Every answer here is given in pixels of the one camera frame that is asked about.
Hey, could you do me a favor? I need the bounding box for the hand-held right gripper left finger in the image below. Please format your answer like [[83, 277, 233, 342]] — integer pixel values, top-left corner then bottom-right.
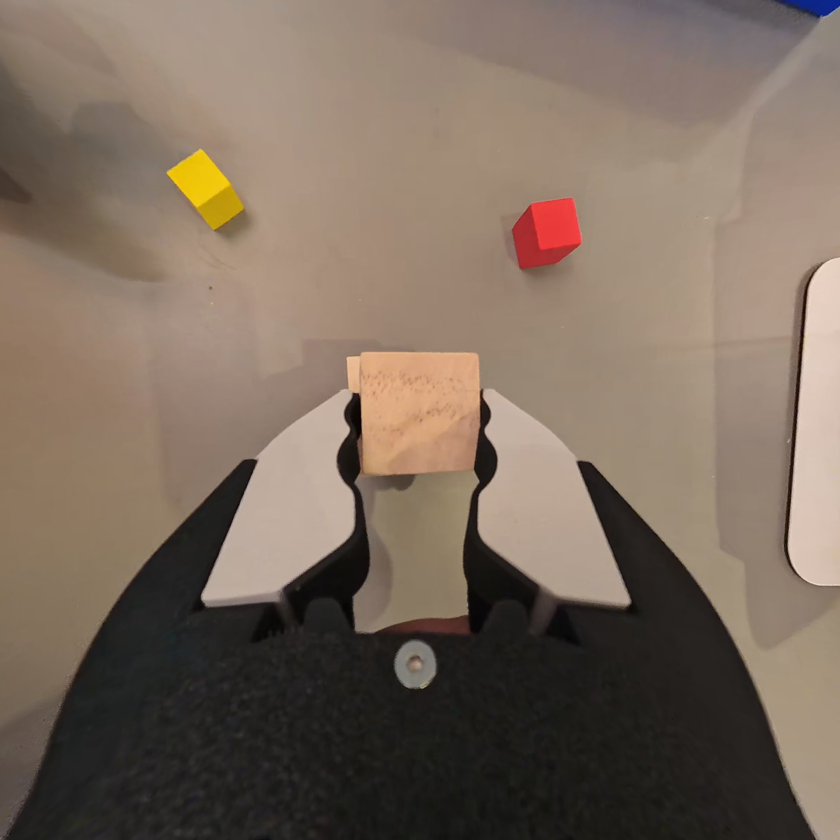
[[201, 390, 372, 613]]

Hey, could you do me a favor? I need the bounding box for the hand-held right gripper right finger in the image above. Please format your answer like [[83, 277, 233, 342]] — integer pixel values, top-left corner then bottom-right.
[[464, 389, 632, 613]]

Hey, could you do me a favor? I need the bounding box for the medium wooden cube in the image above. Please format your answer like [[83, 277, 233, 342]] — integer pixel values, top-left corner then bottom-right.
[[360, 351, 483, 477]]

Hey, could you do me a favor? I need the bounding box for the red wooden cube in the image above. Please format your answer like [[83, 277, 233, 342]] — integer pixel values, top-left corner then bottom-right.
[[511, 197, 584, 271]]

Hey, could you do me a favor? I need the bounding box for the yellow wooden cube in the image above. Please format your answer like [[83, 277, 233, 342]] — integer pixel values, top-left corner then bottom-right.
[[166, 149, 246, 232]]

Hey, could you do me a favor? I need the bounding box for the white folding stand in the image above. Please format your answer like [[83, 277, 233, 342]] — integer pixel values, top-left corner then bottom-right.
[[785, 258, 840, 588]]

